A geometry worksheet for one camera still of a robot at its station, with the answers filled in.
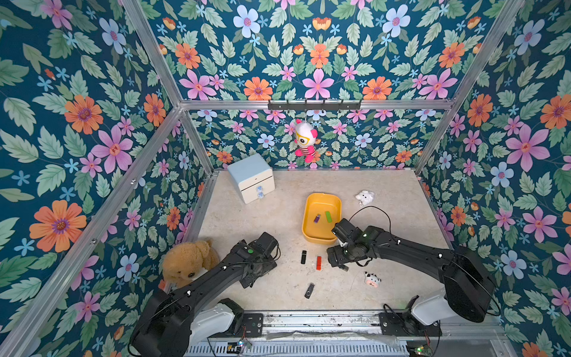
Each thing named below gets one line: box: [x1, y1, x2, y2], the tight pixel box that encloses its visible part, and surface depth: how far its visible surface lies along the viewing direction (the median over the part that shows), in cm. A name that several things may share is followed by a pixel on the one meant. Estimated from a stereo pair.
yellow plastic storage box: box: [301, 192, 343, 245], surface depth 104 cm
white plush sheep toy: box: [355, 190, 375, 207], surface depth 107 cm
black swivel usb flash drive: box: [304, 282, 316, 299], surface depth 82 cm
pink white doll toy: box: [294, 121, 322, 163], surface depth 100 cm
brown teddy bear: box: [162, 238, 221, 289], surface depth 71 cm
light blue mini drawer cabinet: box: [227, 153, 276, 204], surface depth 102 cm
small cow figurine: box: [363, 270, 382, 288], surface depth 84 cm
